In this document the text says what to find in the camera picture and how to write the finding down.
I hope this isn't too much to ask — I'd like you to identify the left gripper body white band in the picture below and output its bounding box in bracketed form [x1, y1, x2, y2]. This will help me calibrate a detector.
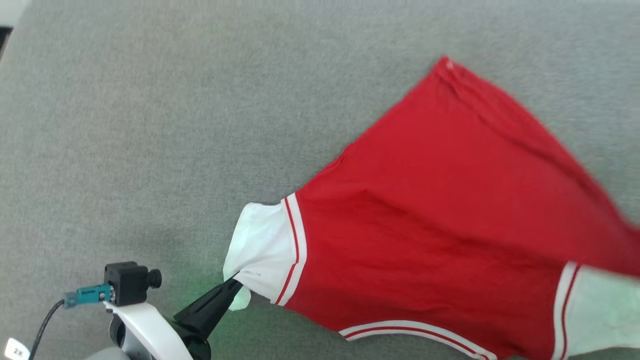
[104, 301, 212, 360]

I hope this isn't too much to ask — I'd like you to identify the grey fabric sofa seat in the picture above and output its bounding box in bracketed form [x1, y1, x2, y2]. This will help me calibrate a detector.
[0, 0, 640, 360]

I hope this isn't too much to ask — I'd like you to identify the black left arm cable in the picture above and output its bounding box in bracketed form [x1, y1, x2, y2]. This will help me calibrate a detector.
[29, 299, 67, 360]

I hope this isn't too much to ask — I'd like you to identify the teal left camera cable plug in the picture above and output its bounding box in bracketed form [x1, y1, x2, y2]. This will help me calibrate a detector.
[63, 284, 113, 309]

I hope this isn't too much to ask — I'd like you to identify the red basketball jersey white trim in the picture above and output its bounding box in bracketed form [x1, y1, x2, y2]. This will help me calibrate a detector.
[222, 56, 640, 360]

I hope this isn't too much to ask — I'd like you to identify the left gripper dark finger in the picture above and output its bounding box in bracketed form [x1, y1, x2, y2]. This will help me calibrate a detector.
[173, 278, 240, 332]
[192, 282, 244, 341]

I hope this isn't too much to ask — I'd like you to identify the white paper cable tag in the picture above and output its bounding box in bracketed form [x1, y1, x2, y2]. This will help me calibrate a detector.
[4, 337, 31, 360]

